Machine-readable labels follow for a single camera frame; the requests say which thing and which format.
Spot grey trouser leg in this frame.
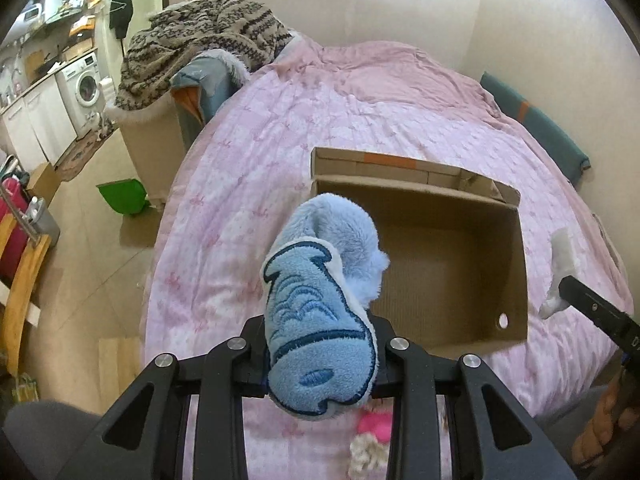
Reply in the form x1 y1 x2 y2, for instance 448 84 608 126
1 401 101 479

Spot white washing machine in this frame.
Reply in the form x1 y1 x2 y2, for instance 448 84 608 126
55 49 105 139

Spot wooden chair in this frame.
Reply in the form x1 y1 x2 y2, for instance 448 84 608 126
1 234 51 377

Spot patterned knit blanket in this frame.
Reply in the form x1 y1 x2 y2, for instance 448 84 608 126
114 0 293 113

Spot teal headboard pad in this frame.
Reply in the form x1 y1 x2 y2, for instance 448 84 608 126
480 72 591 188

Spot blue fluffy whale sock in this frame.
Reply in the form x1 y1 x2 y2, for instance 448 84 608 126
260 193 390 419

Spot green dustpan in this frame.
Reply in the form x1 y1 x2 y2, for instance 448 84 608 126
98 179 151 216

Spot teal cushion with orange stripe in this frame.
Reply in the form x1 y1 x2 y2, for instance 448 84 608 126
170 56 241 150

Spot white kitchen cabinets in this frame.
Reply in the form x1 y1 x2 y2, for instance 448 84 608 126
1 76 77 172

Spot pink rubber duck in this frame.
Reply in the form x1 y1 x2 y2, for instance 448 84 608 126
357 411 393 444

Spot brown cardboard box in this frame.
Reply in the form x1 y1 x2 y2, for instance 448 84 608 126
310 148 528 359

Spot pink patterned bed quilt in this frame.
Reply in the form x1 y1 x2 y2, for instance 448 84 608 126
141 34 636 480

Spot cream ruffled scrunchie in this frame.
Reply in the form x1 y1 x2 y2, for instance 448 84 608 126
347 432 390 479

